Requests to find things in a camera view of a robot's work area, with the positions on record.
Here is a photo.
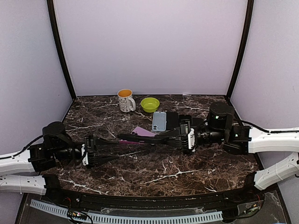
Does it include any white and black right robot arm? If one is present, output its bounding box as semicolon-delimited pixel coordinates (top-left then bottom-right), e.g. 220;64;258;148
154;102;299;203

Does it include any black phone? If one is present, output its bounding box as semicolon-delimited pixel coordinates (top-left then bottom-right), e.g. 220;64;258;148
118;140;144;145
166;112;179;130

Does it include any black left corner post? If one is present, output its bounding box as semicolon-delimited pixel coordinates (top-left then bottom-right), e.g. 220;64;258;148
47;0;77;101

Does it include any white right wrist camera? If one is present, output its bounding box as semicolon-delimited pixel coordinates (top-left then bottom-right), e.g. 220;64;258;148
187;128;196;151

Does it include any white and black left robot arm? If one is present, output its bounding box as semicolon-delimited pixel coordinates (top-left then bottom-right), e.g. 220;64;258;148
0;121;119;203

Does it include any dark green phone case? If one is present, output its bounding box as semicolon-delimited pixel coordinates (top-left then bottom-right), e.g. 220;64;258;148
179;114;192;125

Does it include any light blue phone case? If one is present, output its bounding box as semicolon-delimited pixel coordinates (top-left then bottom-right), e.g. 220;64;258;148
152;111;167;132

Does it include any lime green plastic bowl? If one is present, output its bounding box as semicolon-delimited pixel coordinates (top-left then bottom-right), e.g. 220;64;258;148
141;98;160;113

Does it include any white slotted cable duct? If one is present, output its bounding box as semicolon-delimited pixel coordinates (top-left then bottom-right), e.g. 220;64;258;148
30;199;223;224

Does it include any black corner post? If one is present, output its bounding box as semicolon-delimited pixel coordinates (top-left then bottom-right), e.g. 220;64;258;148
225;0;254;101
47;0;77;101

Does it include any black phone case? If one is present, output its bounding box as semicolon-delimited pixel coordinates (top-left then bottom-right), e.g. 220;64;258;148
117;134;169;144

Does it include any black front table rail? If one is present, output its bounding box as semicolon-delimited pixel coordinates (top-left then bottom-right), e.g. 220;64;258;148
37;188;267;211

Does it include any white patterned mug orange inside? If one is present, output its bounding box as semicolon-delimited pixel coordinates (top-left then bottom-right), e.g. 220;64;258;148
117;89;136;112

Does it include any small green circuit board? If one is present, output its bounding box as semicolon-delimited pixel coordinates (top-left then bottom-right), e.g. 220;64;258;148
67;210;87;221

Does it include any black right corner post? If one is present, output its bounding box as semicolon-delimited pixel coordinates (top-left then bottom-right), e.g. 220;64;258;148
225;0;254;101

